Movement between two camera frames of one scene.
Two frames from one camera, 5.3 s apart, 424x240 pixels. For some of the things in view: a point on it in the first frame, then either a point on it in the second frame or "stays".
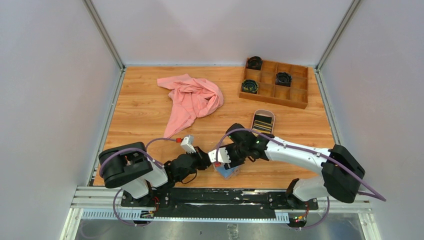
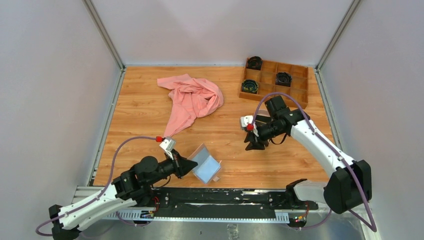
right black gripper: (233, 162) to (255, 143)
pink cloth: (191, 98) stays
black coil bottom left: (249, 86) stays
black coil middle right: (283, 79) stays
